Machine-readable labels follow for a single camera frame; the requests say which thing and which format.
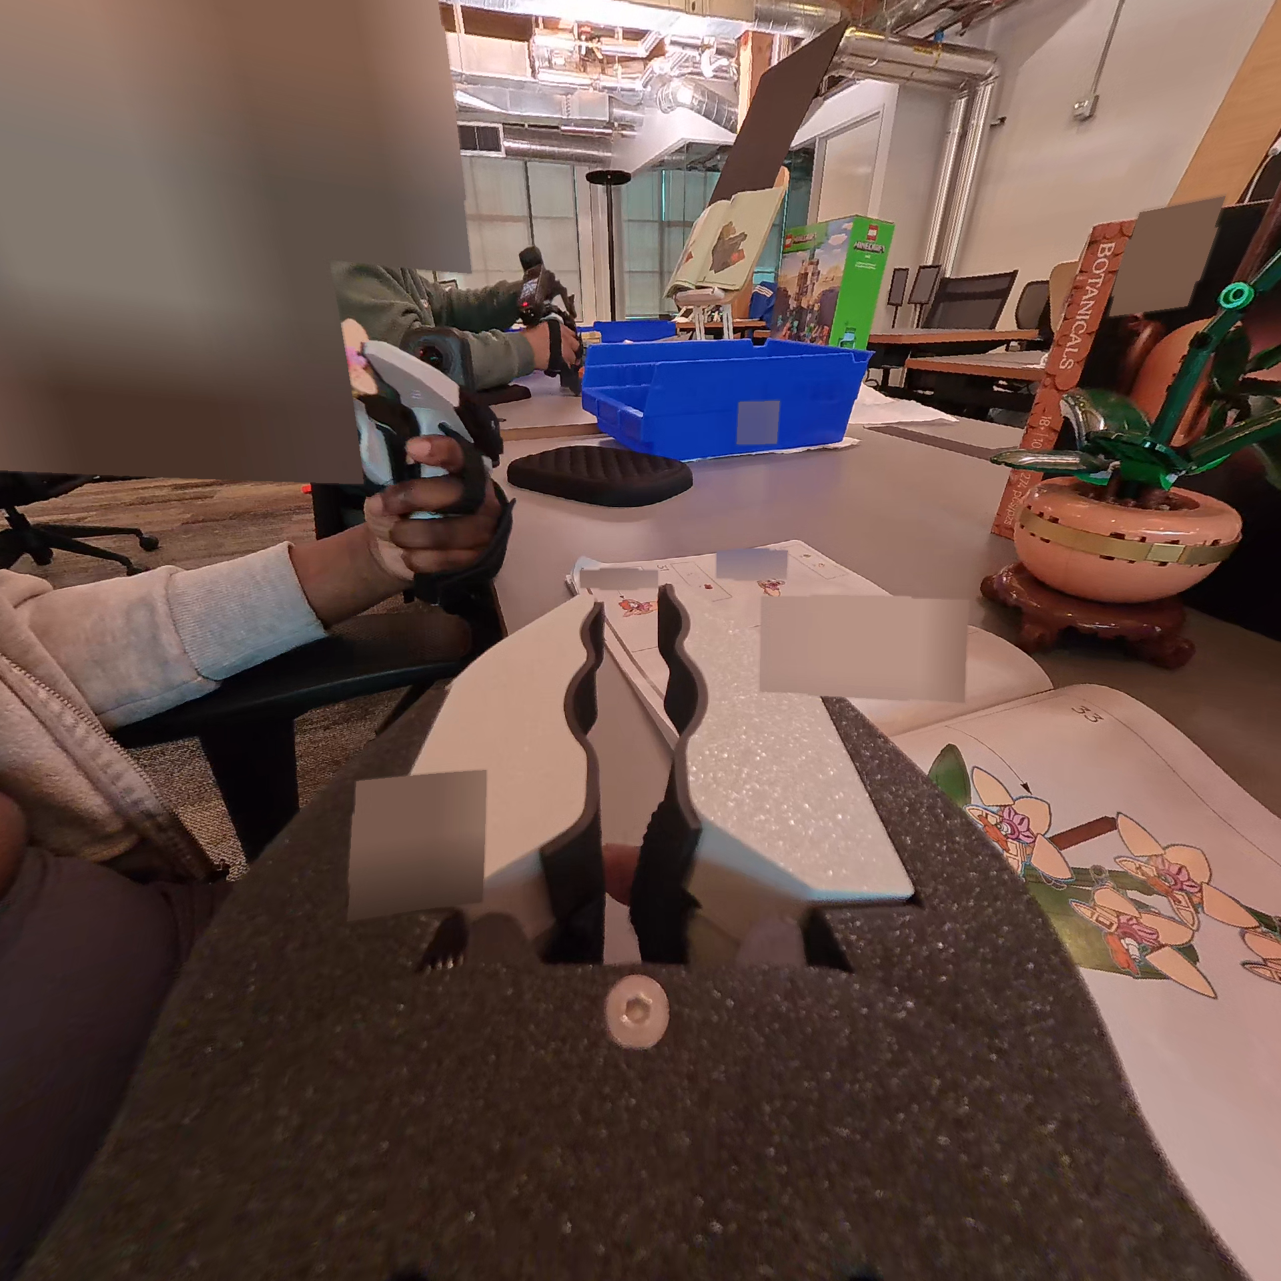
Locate silver ventilation duct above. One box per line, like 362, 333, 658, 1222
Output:
837, 23, 1000, 96

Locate open orchid instruction book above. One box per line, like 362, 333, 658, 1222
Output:
832, 624, 1281, 1281

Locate black chair armrest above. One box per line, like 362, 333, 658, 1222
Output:
110, 597, 503, 866

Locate wooden table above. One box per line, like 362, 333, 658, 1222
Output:
864, 326, 1056, 407

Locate person's beige hoodie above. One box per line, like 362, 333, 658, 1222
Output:
0, 572, 233, 881

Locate black mesh office chair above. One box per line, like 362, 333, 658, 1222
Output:
919, 268, 1024, 332

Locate green brick set box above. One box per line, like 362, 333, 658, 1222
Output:
774, 211, 894, 355

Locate large blue plastic bin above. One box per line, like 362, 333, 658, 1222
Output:
577, 333, 874, 462

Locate open book on easel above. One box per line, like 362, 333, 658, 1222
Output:
663, 185, 793, 341

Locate black floor lamp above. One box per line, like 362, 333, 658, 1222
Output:
584, 169, 634, 322

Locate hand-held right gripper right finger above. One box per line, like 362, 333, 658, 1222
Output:
630, 586, 919, 968

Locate dark brown board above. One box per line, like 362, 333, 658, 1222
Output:
708, 23, 850, 211

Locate brown botanical set box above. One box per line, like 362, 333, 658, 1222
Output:
993, 205, 1244, 544

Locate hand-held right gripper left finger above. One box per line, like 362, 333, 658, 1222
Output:
411, 600, 606, 962

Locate grey desk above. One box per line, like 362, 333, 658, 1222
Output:
489, 368, 1281, 1281

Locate black office chair base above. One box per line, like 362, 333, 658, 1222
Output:
0, 474, 161, 580

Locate person's left hand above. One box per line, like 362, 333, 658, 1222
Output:
362, 435, 508, 595

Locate brick orchid in pot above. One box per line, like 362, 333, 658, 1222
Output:
977, 247, 1281, 668

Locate black wrist rest pad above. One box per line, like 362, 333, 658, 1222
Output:
508, 443, 696, 509

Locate person's left forearm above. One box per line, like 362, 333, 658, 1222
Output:
91, 519, 374, 727

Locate person's dark trousers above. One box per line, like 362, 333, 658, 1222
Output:
0, 790, 233, 1278

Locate white paper sheet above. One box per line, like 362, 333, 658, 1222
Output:
793, 384, 964, 452

